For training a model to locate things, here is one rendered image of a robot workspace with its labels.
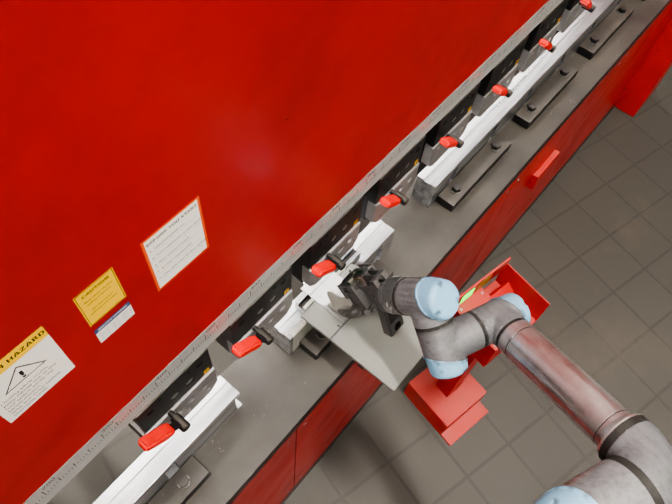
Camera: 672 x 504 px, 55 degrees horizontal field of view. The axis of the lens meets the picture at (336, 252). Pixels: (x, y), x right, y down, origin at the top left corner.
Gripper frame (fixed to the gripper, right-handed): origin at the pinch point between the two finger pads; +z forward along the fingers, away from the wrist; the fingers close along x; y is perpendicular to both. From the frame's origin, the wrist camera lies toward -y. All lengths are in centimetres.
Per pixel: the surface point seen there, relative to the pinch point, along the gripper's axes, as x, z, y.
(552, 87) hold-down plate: -103, 9, -7
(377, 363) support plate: 6.5, -8.5, -12.7
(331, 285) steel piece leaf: -1.3, 4.0, 2.4
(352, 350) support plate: 7.7, -4.6, -8.1
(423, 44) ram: -15, -46, 42
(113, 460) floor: 57, 107, -31
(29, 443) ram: 61, -38, 35
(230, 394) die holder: 31.5, 6.6, 0.5
